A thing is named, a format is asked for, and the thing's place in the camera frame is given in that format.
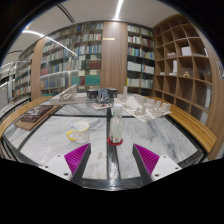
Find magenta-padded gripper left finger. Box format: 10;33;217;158
40;143;92;185

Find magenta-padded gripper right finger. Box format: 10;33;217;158
132;143;183;186

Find clear plastic drink bottle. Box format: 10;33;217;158
109;103;125;145

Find flat round red coaster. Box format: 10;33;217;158
106;135;125;147

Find brown architectural model on board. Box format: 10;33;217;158
13;104;61;132

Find white architectural model with ramp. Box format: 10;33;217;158
39;83;89;107

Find dark grey building model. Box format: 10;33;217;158
85;87;119;110

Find wooden cubby shelf unit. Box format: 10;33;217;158
151;13;216;125

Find ceiling light strips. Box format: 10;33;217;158
0;0;125;69

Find white mug with yellow handle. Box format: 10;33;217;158
66;121;91;145

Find tall bookshelf wall with books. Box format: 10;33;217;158
13;21;157;98

